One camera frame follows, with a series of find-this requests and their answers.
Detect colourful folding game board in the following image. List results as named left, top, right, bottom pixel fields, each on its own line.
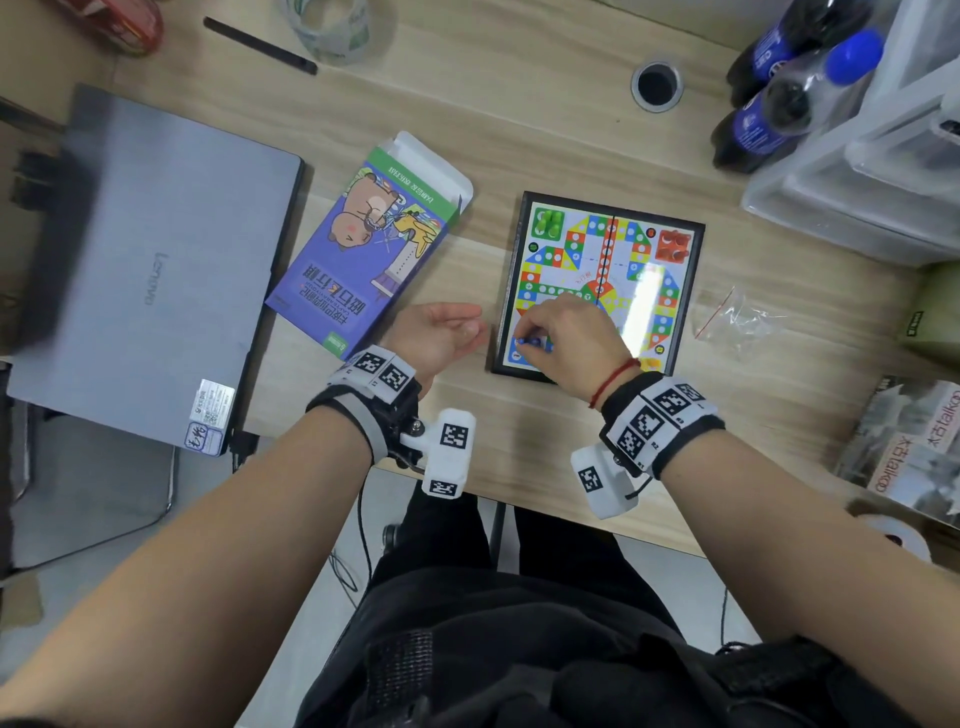
left=490, top=191, right=707, bottom=386

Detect right wristband with marker tags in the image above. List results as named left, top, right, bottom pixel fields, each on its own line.
left=599, top=372, right=727, bottom=481

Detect dark soda bottle blue cap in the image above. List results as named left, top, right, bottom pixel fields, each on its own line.
left=711, top=30, right=887, bottom=176

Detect person's black trousers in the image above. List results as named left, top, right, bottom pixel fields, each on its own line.
left=295, top=480, right=925, bottom=728

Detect person's right hand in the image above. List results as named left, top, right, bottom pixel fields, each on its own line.
left=513, top=292, right=642, bottom=408

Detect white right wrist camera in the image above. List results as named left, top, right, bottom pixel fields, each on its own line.
left=570, top=443, right=655, bottom=521

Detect wristband with marker tags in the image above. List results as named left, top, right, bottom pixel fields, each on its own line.
left=306, top=345, right=423, bottom=468
left=599, top=372, right=727, bottom=481

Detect green cardboard box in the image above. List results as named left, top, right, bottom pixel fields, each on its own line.
left=899, top=261, right=960, bottom=369

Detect silver desk cable grommet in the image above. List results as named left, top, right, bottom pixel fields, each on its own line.
left=630, top=61, right=686, bottom=114

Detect person's left hand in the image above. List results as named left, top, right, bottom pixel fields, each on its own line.
left=382, top=302, right=489, bottom=392

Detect black cable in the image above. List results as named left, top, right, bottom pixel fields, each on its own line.
left=328, top=471, right=378, bottom=610

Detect grey laptop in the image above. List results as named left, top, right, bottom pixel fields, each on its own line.
left=6, top=84, right=307, bottom=458

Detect clear tape roll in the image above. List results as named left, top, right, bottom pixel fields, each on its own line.
left=284, top=0, right=373, bottom=66

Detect person's right forearm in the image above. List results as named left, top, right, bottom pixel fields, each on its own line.
left=658, top=428, right=960, bottom=728

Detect group of red game pieces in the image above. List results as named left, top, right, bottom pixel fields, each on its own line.
left=654, top=228, right=693, bottom=264

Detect white tape roll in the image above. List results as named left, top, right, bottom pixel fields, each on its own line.
left=854, top=513, right=934, bottom=564

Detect dark soda bottle blue label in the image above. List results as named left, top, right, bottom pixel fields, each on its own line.
left=725, top=0, right=876, bottom=107

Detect grey printed plastic packet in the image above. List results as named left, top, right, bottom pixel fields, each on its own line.
left=833, top=374, right=960, bottom=528

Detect red string bracelet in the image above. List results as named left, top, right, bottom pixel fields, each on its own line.
left=588, top=357, right=643, bottom=411

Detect purple cartoon game box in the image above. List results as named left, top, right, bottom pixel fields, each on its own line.
left=264, top=131, right=475, bottom=362

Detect left wristband with marker tags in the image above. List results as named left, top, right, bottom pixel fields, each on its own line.
left=306, top=345, right=423, bottom=468

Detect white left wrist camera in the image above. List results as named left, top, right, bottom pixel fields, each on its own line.
left=400, top=408, right=478, bottom=501

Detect clear plastic zip bag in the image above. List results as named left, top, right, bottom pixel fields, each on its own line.
left=690, top=285, right=790, bottom=355

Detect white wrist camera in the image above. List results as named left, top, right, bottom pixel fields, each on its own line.
left=570, top=443, right=655, bottom=521
left=400, top=408, right=478, bottom=501

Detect clear plastic drawer unit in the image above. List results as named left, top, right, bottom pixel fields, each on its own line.
left=741, top=0, right=960, bottom=268

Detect person's left forearm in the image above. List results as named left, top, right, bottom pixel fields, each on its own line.
left=0, top=407, right=375, bottom=728

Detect black pen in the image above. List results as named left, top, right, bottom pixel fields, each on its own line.
left=203, top=16, right=319, bottom=77

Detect red packet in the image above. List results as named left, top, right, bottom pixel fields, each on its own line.
left=52, top=0, right=165, bottom=58

